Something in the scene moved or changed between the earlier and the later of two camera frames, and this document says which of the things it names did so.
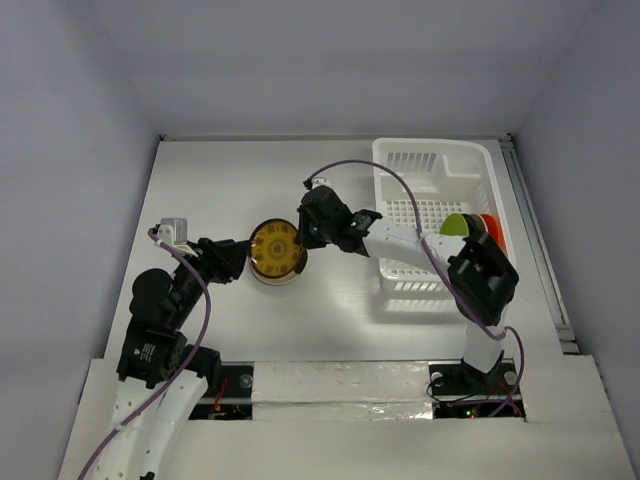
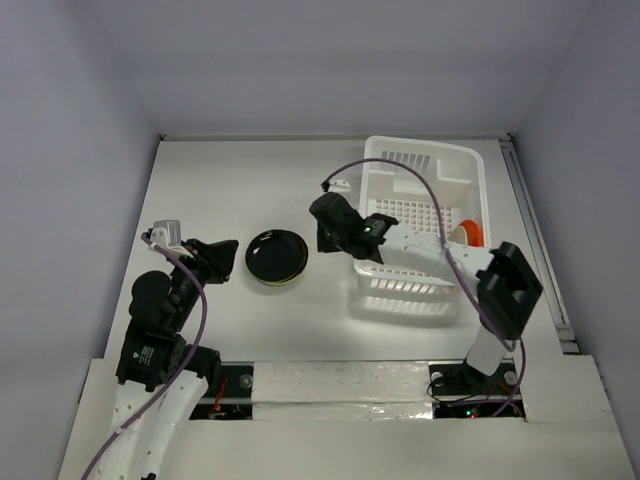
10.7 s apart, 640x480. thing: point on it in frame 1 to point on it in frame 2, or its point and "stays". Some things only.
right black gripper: [316, 220] to [331, 220]
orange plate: [494, 229] to [475, 235]
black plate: [476, 224] to [276, 257]
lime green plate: [454, 225] to [281, 283]
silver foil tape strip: [341, 390] stays
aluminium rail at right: [539, 246] stays
